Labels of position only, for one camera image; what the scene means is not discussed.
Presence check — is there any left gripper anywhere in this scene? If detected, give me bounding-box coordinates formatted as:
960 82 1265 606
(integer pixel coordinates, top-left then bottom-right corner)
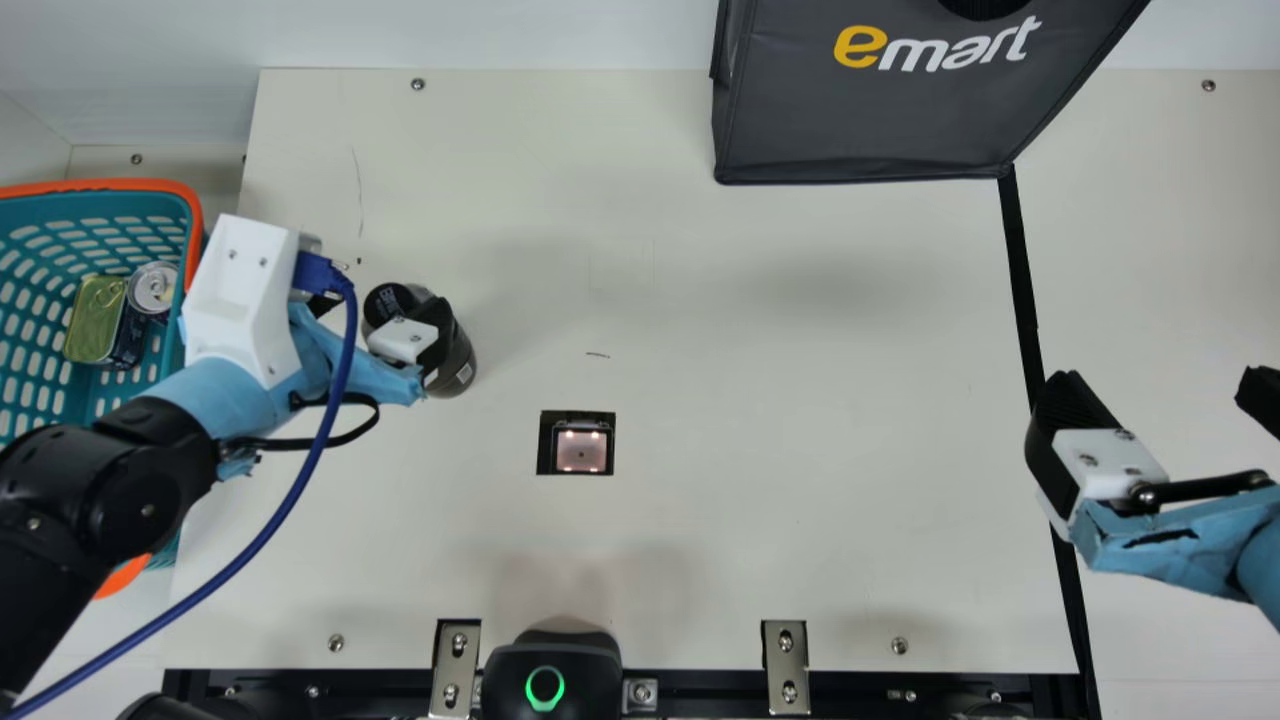
150 296 458 443

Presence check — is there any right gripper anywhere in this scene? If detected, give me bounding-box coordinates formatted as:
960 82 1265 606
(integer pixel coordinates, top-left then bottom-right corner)
1024 364 1280 634

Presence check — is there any teal shopping basket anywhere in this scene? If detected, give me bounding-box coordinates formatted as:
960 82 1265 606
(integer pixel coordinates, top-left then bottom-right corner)
0 178 207 601

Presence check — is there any black strip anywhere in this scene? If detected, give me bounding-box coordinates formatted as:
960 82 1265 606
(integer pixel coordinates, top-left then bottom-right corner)
996 165 1104 720

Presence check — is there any small square scanner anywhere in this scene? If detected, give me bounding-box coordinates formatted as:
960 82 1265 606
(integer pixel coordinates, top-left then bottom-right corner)
537 409 618 478

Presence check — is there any can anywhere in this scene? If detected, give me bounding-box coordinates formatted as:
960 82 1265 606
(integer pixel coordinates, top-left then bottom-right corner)
104 261 182 372

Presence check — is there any rectangular tin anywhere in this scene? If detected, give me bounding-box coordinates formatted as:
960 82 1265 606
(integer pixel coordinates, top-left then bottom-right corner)
63 274 130 367

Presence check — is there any black device with green light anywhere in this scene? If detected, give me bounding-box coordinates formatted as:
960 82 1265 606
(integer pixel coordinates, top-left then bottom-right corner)
481 629 624 720

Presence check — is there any black cable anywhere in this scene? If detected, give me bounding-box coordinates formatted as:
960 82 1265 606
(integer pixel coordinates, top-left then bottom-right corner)
222 390 382 453

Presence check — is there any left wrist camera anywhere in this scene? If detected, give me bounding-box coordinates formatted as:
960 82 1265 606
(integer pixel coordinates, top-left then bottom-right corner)
180 213 323 389

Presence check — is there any blue cable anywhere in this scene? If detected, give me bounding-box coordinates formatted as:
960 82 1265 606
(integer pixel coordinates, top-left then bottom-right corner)
0 250 359 719

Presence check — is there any dark grey bag with straps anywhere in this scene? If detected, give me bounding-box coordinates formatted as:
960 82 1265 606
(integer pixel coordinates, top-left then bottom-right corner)
709 0 1154 187

